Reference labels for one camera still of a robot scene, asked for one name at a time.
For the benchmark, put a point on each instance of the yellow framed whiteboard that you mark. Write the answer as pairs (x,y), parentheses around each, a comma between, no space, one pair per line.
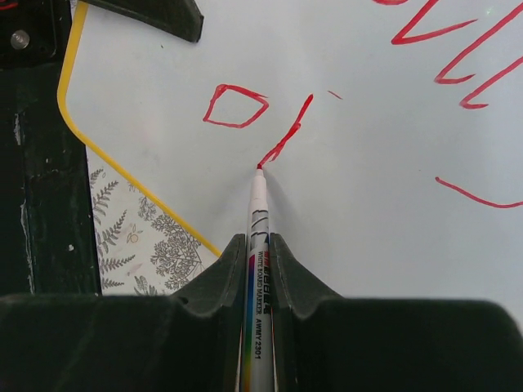
(390,133)

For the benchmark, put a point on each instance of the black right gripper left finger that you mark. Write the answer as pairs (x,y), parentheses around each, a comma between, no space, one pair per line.
(187,341)

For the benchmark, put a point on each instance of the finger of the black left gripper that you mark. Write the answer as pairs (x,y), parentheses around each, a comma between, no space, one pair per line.
(180,18)

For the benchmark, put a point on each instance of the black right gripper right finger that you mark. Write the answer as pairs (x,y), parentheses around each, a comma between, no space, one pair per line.
(326,342)

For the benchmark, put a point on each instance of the floral patterned tablecloth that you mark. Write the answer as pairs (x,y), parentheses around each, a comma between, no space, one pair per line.
(141,250)

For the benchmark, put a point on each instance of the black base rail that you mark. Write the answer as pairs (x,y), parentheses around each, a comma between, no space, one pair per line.
(47,231)

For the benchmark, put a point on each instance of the red whiteboard marker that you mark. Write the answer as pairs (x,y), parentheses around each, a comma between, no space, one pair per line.
(257,358)

